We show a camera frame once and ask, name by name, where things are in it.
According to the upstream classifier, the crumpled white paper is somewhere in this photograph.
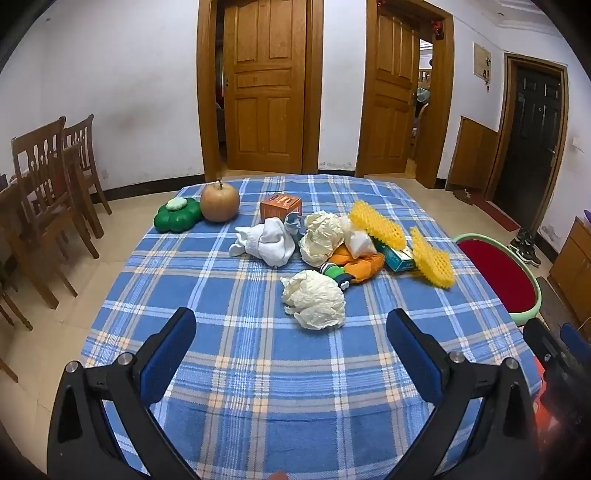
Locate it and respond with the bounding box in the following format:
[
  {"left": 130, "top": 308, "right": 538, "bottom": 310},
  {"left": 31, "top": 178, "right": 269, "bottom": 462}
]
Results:
[
  {"left": 298, "top": 211, "right": 347, "bottom": 267},
  {"left": 281, "top": 270, "right": 347, "bottom": 330}
]

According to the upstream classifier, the white sock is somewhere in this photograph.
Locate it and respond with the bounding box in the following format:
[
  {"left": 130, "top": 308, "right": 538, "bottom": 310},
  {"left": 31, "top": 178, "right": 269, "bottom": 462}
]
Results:
[{"left": 229, "top": 217, "right": 296, "bottom": 267}]

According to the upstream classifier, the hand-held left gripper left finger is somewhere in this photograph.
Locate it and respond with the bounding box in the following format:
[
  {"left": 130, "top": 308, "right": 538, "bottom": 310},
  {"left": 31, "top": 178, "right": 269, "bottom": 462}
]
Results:
[{"left": 46, "top": 307, "right": 199, "bottom": 480}]

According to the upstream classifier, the closed wooden door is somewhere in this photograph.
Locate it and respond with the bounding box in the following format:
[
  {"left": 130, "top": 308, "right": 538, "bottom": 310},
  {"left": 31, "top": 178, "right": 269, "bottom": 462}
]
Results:
[{"left": 224, "top": 0, "right": 308, "bottom": 174}]

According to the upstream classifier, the blue plaid tablecloth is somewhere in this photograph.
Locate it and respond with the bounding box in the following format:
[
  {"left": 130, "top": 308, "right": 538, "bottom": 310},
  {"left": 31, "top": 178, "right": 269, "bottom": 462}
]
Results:
[{"left": 78, "top": 174, "right": 543, "bottom": 480}]

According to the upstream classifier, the apple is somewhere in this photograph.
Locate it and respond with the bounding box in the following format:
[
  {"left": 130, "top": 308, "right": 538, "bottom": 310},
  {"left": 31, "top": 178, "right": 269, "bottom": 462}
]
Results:
[{"left": 200, "top": 179, "right": 241, "bottom": 223}]

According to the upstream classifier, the yellow foam fruit net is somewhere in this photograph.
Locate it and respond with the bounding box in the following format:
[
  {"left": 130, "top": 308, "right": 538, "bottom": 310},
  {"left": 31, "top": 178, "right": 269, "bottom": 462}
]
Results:
[
  {"left": 348, "top": 200, "right": 407, "bottom": 252},
  {"left": 409, "top": 226, "right": 455, "bottom": 290}
]

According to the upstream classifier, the orange toy with green cap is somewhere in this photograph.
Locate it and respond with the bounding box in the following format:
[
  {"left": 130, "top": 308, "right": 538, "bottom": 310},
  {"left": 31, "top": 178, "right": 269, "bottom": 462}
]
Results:
[{"left": 330, "top": 244, "right": 386, "bottom": 283}]

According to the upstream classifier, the red doormat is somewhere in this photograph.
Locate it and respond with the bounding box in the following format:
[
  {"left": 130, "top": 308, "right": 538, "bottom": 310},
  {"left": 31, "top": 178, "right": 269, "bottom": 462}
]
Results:
[{"left": 473, "top": 196, "right": 522, "bottom": 232}]

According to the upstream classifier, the wooden wall panel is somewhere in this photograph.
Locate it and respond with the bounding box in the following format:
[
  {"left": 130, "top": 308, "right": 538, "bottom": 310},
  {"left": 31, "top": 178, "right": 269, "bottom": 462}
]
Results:
[{"left": 448, "top": 116, "right": 499, "bottom": 191}]

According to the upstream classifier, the pair of dark shoes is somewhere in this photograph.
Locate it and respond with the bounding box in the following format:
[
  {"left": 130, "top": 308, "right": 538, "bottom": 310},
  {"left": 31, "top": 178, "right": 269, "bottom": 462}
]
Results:
[{"left": 510, "top": 228, "right": 542, "bottom": 267}]

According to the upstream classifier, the wooden chair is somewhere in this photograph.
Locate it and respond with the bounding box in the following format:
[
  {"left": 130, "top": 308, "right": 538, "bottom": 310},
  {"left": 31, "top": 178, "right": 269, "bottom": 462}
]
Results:
[
  {"left": 11, "top": 117, "right": 100, "bottom": 310},
  {"left": 62, "top": 114, "right": 113, "bottom": 238}
]

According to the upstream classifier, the white plastic packet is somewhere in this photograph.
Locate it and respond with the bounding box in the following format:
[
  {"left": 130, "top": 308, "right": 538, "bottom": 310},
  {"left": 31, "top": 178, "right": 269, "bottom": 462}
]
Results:
[{"left": 339, "top": 217, "right": 377, "bottom": 259}]

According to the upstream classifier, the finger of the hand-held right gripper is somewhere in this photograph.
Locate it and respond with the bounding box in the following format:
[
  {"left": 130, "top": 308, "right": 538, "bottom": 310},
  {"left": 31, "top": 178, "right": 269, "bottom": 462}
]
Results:
[
  {"left": 523, "top": 318, "right": 570, "bottom": 377},
  {"left": 560, "top": 322, "right": 591, "bottom": 358}
]

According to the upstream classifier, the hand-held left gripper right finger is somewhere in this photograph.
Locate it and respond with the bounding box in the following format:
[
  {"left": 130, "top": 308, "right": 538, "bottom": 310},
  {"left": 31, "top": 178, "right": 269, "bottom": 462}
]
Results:
[{"left": 385, "top": 308, "right": 550, "bottom": 480}]

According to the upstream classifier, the small orange box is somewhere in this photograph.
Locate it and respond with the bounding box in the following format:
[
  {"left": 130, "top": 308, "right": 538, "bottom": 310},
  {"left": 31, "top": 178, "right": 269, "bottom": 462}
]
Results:
[{"left": 260, "top": 193, "right": 303, "bottom": 222}]

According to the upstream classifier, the wall plaque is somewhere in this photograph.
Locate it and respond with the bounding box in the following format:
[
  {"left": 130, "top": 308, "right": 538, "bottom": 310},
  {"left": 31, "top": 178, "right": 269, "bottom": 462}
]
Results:
[{"left": 473, "top": 41, "right": 492, "bottom": 84}]

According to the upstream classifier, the dark entrance door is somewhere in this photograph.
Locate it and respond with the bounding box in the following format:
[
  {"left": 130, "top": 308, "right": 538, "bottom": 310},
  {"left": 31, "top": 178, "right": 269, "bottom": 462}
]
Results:
[{"left": 492, "top": 65, "right": 561, "bottom": 227}]

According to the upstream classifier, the green clover-shaped toy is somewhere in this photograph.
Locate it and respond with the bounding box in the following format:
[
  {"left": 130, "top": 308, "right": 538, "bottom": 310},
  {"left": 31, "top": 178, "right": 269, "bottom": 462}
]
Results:
[{"left": 154, "top": 197, "right": 204, "bottom": 233}]

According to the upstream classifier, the teal carton box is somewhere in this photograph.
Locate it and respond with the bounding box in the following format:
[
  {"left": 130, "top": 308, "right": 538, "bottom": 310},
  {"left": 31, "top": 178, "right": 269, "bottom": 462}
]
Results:
[{"left": 376, "top": 242, "right": 416, "bottom": 272}]

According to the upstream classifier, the open wooden door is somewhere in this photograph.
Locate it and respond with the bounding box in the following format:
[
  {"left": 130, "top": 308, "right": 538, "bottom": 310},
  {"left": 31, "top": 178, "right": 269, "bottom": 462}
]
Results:
[{"left": 358, "top": 11, "right": 421, "bottom": 176}]

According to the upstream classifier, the wooden cabinet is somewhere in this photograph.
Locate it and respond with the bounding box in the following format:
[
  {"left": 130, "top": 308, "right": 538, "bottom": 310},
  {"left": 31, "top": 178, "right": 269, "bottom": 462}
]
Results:
[{"left": 549, "top": 217, "right": 591, "bottom": 324}]

